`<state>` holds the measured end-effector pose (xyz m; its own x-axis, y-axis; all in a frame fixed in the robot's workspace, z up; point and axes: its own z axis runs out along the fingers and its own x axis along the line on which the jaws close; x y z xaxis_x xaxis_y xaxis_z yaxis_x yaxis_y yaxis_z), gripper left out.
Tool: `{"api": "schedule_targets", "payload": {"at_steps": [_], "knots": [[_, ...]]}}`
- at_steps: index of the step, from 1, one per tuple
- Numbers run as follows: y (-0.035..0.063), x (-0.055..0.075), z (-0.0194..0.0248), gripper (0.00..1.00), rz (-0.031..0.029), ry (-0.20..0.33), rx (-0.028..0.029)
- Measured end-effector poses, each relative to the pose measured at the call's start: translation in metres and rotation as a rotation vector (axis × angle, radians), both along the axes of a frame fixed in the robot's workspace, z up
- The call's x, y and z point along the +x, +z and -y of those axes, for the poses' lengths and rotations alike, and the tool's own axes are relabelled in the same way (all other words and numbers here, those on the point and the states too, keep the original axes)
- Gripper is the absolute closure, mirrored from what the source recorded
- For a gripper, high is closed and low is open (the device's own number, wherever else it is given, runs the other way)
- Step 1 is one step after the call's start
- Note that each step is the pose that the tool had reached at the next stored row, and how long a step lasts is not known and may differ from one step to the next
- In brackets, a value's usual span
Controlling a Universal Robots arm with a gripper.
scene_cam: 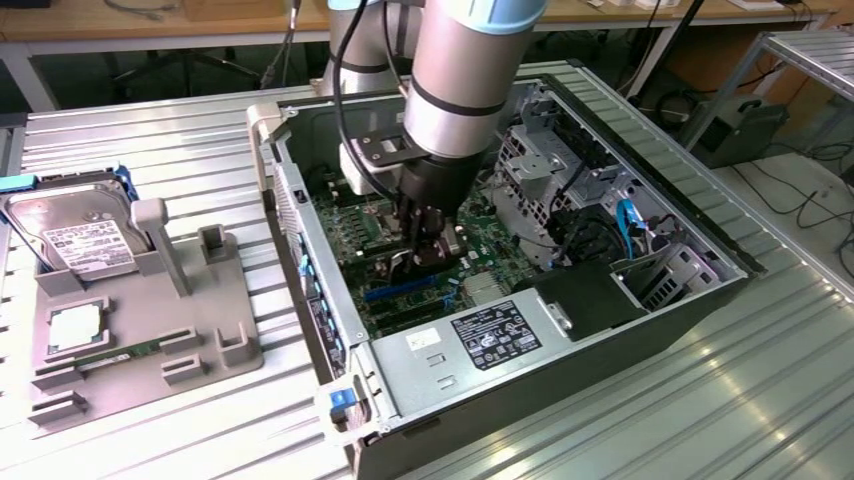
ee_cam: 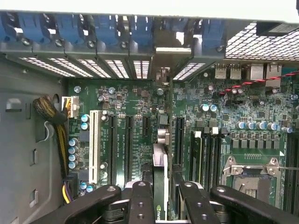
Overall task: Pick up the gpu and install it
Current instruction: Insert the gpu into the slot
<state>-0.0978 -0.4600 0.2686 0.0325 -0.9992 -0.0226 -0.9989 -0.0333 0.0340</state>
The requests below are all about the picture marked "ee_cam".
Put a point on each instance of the thin metal locking lever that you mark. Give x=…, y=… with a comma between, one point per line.
x=289, y=168

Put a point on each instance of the silver network port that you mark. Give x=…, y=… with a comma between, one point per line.
x=257, y=72
x=273, y=72

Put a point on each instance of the short black expansion slot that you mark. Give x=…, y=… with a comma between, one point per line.
x=146, y=127

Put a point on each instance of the silver USB port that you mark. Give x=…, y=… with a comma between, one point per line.
x=235, y=72
x=220, y=72

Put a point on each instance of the long black expansion slot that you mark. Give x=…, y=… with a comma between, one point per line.
x=112, y=149
x=129, y=149
x=180, y=140

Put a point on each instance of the blue slot clip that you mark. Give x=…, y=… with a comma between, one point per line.
x=140, y=30
x=213, y=32
x=5, y=28
x=69, y=29
x=105, y=29
x=32, y=28

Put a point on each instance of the open black PC case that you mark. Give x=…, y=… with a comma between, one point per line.
x=18, y=140

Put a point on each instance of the CPU socket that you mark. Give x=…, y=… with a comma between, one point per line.
x=252, y=189

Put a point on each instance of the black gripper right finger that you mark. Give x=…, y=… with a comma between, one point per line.
x=198, y=205

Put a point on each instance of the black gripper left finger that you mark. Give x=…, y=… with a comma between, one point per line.
x=140, y=205

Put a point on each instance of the white expansion slot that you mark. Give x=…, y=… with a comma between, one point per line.
x=94, y=147

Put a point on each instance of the empty black RAM slot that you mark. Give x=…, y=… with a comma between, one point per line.
x=205, y=161
x=211, y=161
x=218, y=161

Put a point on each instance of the green motherboard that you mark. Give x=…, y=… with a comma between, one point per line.
x=245, y=109

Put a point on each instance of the white power connector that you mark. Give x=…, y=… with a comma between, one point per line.
x=72, y=107

